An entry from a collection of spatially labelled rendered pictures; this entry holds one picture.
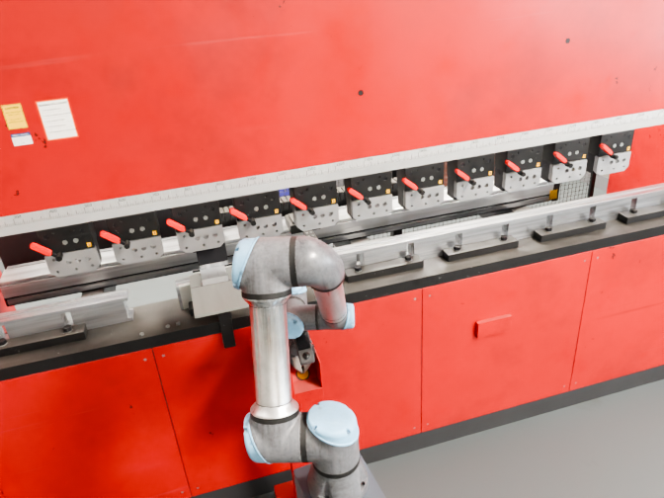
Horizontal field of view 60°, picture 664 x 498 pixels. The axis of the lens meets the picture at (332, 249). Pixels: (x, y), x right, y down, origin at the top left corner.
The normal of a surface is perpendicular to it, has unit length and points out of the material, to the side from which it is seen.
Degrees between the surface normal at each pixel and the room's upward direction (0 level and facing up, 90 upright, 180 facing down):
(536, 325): 90
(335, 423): 8
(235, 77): 90
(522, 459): 0
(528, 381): 90
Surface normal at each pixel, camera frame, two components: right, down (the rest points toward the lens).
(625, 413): -0.07, -0.88
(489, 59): 0.28, 0.44
